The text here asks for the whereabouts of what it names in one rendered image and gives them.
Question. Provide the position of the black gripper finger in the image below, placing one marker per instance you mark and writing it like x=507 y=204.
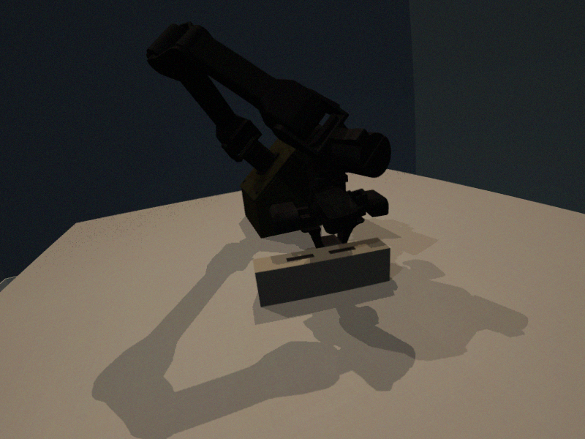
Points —
x=344 y=235
x=315 y=235

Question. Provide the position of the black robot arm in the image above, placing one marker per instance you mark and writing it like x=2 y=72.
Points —
x=188 y=53

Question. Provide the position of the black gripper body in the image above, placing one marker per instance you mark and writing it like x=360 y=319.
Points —
x=286 y=217

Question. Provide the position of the black two-prong plug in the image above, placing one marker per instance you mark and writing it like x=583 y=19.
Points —
x=330 y=240

